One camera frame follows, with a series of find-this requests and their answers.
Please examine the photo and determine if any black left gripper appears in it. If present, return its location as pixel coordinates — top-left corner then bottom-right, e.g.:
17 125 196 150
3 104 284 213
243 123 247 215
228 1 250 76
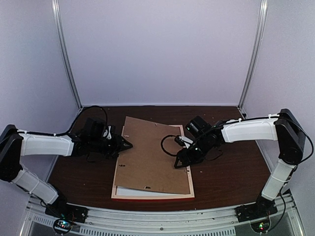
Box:
90 133 133 159

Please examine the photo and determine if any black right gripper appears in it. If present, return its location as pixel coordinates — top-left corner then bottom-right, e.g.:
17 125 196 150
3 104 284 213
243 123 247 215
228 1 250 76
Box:
174 136 213 169

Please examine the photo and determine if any brown backing board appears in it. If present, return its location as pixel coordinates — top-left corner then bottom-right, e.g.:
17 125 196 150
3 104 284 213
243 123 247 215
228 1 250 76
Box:
115 117 189 194

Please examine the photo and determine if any red wooden picture frame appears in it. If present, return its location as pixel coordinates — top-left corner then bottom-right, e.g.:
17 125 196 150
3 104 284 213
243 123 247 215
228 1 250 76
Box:
111 124 195 203

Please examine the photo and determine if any red forest photo print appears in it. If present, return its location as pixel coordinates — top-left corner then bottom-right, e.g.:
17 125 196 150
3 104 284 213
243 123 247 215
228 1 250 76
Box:
116 186 184 197

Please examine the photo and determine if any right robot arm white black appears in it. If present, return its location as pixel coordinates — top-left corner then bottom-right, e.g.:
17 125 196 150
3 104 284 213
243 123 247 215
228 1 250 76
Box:
174 109 307 217

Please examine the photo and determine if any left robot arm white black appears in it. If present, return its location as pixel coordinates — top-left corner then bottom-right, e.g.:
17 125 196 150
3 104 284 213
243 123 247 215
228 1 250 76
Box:
0 118 133 218

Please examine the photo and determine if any right round led board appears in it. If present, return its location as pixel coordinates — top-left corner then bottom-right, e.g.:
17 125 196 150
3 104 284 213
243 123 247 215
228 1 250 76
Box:
251 219 271 234

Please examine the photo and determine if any round led board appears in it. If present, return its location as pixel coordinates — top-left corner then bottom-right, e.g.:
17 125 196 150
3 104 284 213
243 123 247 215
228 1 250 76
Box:
251 219 271 234
53 219 73 234

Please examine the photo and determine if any left round led board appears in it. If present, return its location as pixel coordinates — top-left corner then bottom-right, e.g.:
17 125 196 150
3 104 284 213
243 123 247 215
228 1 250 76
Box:
53 219 73 234

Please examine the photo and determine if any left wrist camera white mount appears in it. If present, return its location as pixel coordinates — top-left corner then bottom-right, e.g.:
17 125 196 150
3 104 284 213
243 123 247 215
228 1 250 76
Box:
103 125 116 140

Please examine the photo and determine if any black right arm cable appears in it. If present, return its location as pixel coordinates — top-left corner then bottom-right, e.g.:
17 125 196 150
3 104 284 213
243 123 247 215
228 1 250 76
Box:
160 134 183 158

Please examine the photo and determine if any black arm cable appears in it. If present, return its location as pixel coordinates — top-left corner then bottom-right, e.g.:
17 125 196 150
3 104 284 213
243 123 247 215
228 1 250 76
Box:
54 105 109 136
160 134 183 158

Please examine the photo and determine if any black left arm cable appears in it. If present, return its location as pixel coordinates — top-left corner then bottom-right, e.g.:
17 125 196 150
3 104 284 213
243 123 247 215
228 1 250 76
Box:
54 105 109 136

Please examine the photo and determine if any aluminium front rail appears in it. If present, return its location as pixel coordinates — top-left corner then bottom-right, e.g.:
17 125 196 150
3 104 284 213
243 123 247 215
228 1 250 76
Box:
17 194 307 236

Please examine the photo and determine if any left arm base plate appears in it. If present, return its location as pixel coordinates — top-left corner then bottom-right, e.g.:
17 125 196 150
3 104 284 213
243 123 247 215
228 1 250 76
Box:
45 203 88 223

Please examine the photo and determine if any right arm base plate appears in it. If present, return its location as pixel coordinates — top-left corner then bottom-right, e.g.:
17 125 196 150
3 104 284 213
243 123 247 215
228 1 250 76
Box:
235 203 278 222

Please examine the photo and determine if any left aluminium corner post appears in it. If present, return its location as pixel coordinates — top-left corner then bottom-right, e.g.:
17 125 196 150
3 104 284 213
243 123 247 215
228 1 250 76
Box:
51 0 83 110

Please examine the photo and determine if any aluminium corner post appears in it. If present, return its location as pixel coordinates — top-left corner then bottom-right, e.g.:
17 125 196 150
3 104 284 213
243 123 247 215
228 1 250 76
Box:
238 0 268 111
51 0 83 110

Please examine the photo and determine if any right aluminium corner post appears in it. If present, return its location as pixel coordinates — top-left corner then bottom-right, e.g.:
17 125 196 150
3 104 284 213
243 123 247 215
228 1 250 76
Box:
238 0 268 111

